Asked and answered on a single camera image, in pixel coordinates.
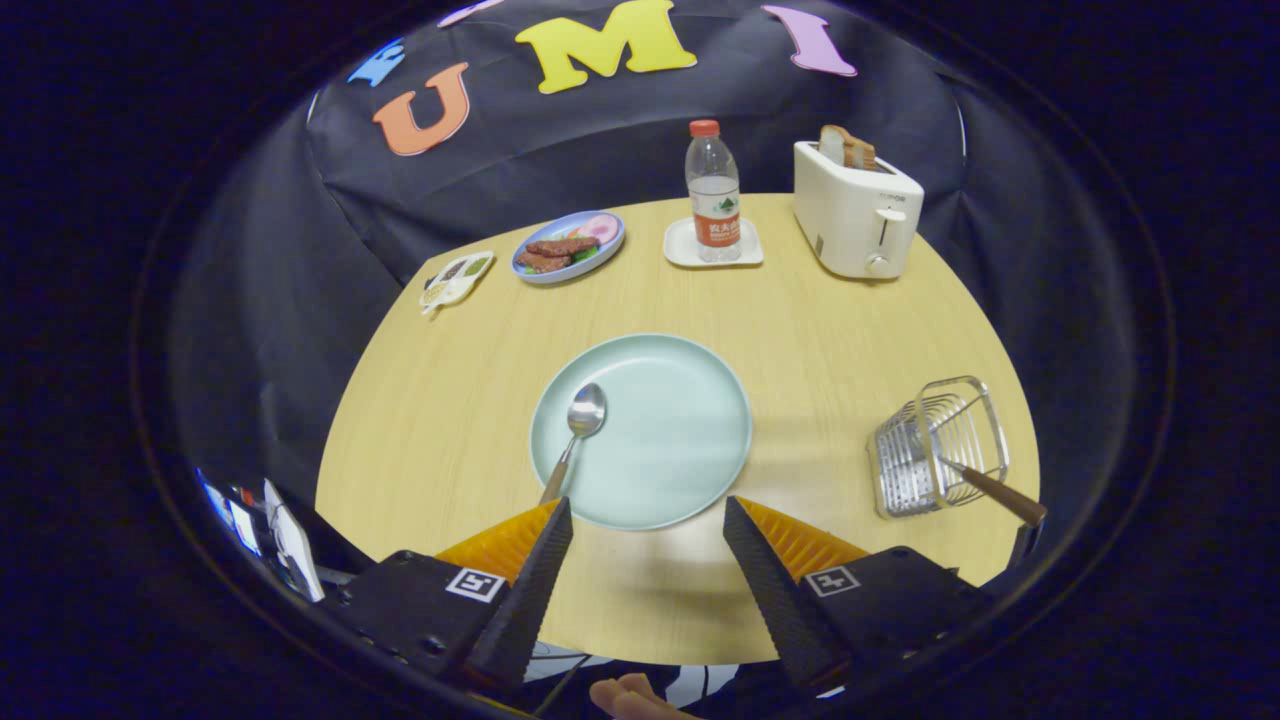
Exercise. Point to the white divided condiment dish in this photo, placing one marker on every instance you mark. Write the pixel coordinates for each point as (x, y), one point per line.
(455, 282)

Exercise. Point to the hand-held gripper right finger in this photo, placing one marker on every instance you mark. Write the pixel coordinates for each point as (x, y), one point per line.
(775, 600)

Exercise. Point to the white toaster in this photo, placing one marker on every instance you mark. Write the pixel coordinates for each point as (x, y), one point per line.
(850, 220)

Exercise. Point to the brown grilled meat pieces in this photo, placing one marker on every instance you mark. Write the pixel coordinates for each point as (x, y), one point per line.
(550, 255)

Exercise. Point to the toasted bread slices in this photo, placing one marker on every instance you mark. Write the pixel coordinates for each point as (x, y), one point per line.
(845, 148)

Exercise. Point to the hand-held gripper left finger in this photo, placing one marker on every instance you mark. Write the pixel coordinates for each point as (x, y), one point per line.
(520, 610)

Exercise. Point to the white square coaster dish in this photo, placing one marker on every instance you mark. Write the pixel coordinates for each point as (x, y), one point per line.
(680, 245)

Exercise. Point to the blue food plate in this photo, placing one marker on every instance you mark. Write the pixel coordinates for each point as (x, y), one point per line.
(600, 255)

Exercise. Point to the pink ham slice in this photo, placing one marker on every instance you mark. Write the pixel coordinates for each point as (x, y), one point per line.
(600, 228)

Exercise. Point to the clear water bottle red cap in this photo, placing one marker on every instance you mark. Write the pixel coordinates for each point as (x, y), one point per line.
(713, 200)

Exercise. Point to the pale green plate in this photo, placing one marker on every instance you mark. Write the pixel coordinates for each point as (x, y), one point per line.
(670, 430)

